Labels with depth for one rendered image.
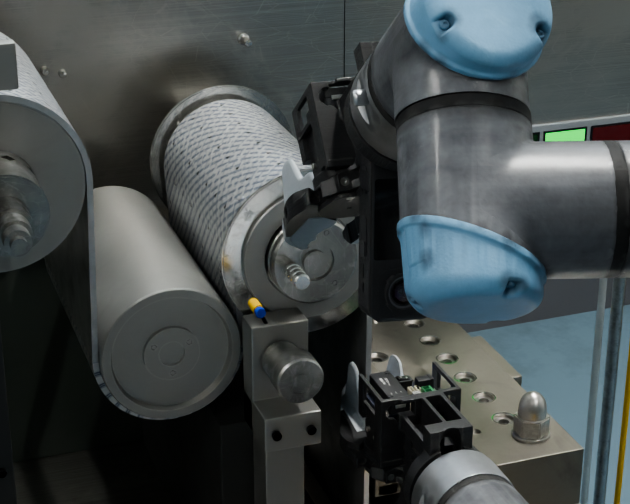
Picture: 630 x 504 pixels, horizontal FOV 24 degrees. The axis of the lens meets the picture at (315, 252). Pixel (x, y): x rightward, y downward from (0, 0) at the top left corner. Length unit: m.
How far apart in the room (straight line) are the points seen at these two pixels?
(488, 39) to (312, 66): 0.77
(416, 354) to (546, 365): 2.26
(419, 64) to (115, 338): 0.49
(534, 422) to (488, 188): 0.64
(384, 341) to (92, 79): 0.41
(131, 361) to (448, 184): 0.52
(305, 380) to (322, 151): 0.26
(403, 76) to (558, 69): 0.86
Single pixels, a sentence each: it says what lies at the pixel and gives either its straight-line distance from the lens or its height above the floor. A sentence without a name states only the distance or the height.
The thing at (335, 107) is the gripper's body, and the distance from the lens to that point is 0.98.
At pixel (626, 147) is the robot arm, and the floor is 1.48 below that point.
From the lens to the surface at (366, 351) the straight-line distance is 1.29.
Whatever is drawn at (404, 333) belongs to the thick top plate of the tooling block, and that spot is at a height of 1.03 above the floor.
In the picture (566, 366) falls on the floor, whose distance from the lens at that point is 3.79.
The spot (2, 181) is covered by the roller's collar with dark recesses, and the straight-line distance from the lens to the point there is 1.08.
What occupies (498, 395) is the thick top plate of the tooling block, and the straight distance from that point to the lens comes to 1.47.
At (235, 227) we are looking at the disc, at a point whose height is 1.28.
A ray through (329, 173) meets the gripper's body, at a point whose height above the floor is 1.40.
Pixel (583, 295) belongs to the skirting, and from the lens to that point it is 4.06.
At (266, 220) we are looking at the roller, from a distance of 1.19.
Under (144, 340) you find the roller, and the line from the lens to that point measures 1.21.
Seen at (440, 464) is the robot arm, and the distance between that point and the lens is 1.13.
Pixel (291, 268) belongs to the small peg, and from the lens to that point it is 1.18.
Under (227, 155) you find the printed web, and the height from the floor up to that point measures 1.30.
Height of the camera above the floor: 1.73
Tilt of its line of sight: 23 degrees down
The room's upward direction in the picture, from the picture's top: straight up
